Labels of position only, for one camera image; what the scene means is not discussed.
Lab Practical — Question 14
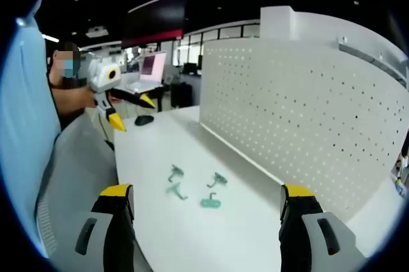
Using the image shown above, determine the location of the person's dark shirt torso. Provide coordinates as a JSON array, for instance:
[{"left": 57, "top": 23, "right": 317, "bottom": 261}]
[{"left": 47, "top": 72, "right": 86, "bottom": 131}]

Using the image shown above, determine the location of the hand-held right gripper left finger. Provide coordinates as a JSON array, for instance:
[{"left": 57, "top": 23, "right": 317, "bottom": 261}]
[{"left": 68, "top": 183, "right": 137, "bottom": 272}]

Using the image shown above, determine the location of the white pillar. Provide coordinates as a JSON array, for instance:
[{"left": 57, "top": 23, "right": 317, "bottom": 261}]
[{"left": 259, "top": 6, "right": 297, "bottom": 42}]

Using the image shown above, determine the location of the ceiling projector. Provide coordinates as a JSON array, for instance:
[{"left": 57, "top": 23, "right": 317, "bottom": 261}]
[{"left": 85, "top": 25, "right": 110, "bottom": 39}]

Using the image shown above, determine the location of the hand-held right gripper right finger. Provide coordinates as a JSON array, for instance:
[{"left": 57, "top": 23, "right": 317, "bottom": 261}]
[{"left": 279, "top": 183, "right": 368, "bottom": 272}]

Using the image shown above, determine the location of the person's left hand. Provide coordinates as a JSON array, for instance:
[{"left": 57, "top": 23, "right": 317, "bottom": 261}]
[{"left": 79, "top": 88, "right": 99, "bottom": 109}]

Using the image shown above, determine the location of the light blue panel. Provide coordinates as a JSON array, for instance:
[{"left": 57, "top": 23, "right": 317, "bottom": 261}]
[{"left": 0, "top": 0, "right": 62, "bottom": 259}]

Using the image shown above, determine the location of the green hook assembly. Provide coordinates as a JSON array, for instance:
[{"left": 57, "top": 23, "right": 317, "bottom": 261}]
[
  {"left": 200, "top": 192, "right": 222, "bottom": 209},
  {"left": 206, "top": 172, "right": 229, "bottom": 189},
  {"left": 165, "top": 182, "right": 189, "bottom": 202},
  {"left": 168, "top": 163, "right": 185, "bottom": 182}
]

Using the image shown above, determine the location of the black computer mouse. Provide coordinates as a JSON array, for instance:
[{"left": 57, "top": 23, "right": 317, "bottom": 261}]
[{"left": 134, "top": 114, "right": 155, "bottom": 126}]

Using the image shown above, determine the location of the black office chair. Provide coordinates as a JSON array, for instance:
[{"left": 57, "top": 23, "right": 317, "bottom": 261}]
[{"left": 170, "top": 80, "right": 194, "bottom": 109}]

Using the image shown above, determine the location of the white laptop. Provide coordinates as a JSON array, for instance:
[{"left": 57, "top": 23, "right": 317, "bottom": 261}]
[{"left": 125, "top": 50, "right": 167, "bottom": 93}]

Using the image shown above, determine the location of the white perforated mounting plate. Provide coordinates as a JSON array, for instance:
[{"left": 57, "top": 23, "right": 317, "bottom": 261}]
[{"left": 198, "top": 37, "right": 409, "bottom": 223}]

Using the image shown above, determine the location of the large black hanging screen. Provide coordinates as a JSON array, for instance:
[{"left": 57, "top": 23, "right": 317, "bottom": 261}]
[{"left": 120, "top": 0, "right": 189, "bottom": 50}]

